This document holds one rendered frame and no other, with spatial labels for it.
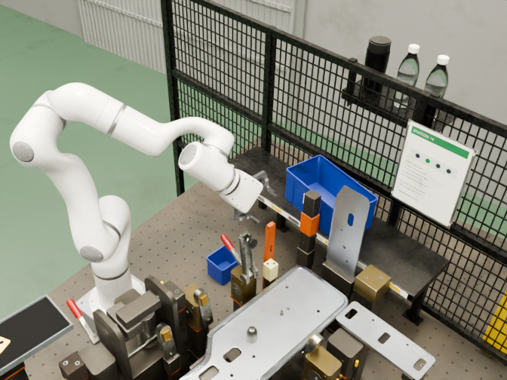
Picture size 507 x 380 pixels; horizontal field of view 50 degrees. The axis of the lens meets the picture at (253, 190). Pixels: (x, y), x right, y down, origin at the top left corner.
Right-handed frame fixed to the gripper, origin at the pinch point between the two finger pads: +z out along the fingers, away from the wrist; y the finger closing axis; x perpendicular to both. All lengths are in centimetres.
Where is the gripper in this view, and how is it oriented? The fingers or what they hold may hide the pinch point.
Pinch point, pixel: (262, 206)
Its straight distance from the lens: 161.3
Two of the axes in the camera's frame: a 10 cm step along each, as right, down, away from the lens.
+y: -5.5, 8.4, -0.5
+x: 5.6, 3.2, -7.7
